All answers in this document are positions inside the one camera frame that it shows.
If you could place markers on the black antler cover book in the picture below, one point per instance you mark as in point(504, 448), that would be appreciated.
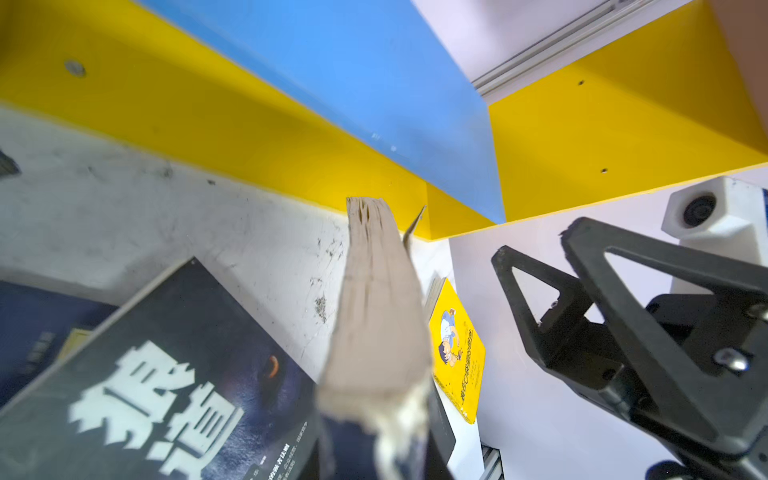
point(441, 431)

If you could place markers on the black wolf cover book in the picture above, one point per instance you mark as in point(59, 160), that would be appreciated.
point(181, 382)

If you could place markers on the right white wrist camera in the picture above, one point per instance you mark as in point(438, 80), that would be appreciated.
point(722, 216)

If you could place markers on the thin navy patterned book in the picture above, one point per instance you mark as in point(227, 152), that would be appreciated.
point(35, 327)

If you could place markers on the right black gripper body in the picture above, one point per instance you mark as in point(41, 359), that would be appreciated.
point(612, 366)

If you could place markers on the yellow cartoon cover book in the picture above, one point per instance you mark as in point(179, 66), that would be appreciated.
point(458, 350)

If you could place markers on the dark portrait cover book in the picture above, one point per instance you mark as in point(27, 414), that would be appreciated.
point(372, 396)

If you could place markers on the yellow pink blue bookshelf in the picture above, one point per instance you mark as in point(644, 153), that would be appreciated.
point(325, 100)

